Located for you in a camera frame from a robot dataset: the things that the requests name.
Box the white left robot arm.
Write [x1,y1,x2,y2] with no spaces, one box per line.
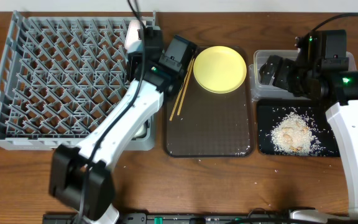
[49,26,198,223]

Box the dark brown serving tray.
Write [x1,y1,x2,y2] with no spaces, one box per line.
[162,46,256,158]

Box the grey plastic dishwasher rack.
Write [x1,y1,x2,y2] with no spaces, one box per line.
[0,11,159,151]

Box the wooden chopstick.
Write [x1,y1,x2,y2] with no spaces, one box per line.
[177,58,195,116]
[168,60,194,121]

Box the yellow plate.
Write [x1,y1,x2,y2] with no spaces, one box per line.
[193,46,247,94]

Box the clear plastic waste bin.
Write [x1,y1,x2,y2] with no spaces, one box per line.
[249,49,357,102]

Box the black waste tray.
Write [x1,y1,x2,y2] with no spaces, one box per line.
[257,99,340,157]

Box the pile of rice waste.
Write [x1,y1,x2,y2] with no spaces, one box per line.
[267,107,325,156]

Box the pale green cup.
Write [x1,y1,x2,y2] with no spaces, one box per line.
[133,121,149,139]

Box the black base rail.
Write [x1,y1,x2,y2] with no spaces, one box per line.
[42,211,284,224]

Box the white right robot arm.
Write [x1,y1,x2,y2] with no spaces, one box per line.
[256,30,358,223]

